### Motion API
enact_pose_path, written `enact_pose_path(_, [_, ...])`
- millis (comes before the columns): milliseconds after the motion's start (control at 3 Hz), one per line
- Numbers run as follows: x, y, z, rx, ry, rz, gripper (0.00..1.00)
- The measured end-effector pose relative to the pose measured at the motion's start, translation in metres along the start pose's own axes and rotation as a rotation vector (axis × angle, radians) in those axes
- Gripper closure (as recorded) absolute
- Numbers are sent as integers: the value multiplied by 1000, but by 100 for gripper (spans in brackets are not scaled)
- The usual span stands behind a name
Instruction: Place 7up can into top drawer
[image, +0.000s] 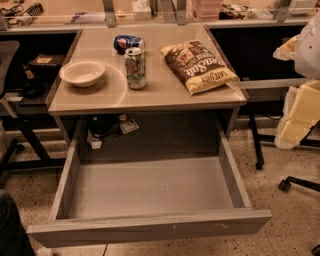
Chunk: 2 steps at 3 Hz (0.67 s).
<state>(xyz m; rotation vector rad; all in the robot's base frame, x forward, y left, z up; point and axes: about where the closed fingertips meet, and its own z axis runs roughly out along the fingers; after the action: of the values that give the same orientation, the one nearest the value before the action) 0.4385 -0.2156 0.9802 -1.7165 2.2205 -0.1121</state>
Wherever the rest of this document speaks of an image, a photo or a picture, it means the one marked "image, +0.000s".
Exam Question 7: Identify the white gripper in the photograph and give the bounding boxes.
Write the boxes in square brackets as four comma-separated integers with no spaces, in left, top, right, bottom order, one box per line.
[273,12,320,149]

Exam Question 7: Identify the green white 7up can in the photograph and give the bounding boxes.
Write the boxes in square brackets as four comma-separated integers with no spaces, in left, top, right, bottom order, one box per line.
[125,47,146,90]

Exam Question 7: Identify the blue pepsi can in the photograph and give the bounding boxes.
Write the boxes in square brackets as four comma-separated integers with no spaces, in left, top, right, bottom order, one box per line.
[113,35,145,55]

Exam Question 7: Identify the grey open drawer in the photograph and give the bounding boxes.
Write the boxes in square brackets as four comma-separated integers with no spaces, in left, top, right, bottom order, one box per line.
[28,114,271,248]

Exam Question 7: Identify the brown yellow chip bag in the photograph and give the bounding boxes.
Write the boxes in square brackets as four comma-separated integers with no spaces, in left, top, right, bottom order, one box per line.
[160,40,238,95]

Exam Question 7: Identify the black office chair base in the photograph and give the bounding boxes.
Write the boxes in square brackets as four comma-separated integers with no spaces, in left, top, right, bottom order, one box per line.
[278,176,320,192]

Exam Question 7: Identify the pink plastic container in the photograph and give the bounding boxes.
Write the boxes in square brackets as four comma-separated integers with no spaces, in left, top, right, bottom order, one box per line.
[191,0,222,21]

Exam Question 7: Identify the grey cabinet table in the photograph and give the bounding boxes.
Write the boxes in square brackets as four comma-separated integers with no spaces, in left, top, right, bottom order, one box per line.
[45,23,250,148]

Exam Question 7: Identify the white tissue box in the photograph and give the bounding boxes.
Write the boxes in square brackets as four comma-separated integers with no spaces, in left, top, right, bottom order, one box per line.
[132,0,151,20]

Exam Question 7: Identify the white bowl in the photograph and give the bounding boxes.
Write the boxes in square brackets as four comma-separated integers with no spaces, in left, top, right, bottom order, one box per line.
[59,59,105,88]

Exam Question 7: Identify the black box with label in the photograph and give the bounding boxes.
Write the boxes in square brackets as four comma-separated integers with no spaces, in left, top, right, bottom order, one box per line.
[28,54,65,80]

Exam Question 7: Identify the black desk leg frame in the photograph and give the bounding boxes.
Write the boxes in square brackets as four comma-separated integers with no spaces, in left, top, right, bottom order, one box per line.
[248,114,320,170]

